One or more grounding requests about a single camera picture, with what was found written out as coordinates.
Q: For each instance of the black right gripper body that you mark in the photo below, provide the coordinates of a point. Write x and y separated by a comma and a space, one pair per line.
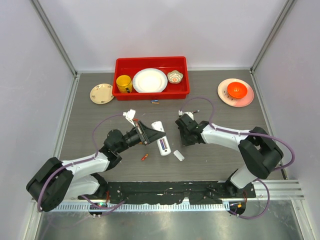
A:
186, 140

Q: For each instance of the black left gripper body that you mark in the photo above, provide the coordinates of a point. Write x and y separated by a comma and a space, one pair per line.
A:
138, 128

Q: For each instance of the purple battery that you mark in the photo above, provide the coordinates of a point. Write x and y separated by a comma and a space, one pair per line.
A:
162, 144

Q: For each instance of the white remote control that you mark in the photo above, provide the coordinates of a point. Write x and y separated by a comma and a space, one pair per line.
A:
161, 138

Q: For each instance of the white battery cover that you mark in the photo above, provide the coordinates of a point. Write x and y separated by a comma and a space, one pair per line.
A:
178, 155

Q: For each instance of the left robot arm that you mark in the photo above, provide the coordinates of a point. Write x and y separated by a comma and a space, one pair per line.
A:
56, 179

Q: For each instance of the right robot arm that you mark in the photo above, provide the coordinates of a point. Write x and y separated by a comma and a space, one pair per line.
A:
259, 151

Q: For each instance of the white plate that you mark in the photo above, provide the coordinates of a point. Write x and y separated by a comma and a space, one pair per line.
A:
150, 80

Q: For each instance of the yellow mug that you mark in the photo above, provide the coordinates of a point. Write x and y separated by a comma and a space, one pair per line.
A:
124, 84

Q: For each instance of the red plastic bin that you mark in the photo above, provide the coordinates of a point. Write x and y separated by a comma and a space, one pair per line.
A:
130, 66

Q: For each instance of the beige floral plate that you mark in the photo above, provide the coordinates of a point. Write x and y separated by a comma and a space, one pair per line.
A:
101, 94

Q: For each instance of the pink plate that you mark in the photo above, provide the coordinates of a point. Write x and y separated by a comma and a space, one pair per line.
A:
227, 99

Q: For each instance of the small flower bowl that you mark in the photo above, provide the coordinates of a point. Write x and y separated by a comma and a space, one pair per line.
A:
175, 77

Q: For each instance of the orange bowl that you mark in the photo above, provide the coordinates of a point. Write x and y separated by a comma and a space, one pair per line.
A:
237, 90

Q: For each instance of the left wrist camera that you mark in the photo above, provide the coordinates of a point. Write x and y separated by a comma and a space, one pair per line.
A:
129, 116

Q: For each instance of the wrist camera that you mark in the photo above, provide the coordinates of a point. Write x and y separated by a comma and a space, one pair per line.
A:
189, 113
129, 116

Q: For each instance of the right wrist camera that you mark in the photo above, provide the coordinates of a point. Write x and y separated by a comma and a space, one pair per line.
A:
189, 113

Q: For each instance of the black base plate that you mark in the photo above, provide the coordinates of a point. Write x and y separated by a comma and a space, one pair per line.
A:
171, 192

